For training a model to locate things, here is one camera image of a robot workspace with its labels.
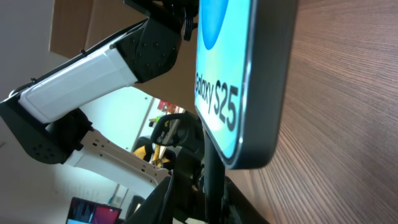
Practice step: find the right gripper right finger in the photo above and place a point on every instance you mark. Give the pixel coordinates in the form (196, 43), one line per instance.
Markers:
(236, 208)

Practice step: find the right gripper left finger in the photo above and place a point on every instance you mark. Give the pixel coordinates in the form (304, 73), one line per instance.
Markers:
(158, 208)

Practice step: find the blue Galaxy smartphone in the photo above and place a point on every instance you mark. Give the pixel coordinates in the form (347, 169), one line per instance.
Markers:
(243, 51)

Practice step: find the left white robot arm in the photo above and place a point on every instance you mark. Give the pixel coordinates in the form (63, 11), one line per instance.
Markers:
(45, 115)

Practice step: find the black office chair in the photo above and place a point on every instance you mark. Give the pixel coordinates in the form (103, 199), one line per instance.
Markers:
(176, 143)

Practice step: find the laptop with red screen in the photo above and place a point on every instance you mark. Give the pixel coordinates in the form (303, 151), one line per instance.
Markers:
(83, 211)

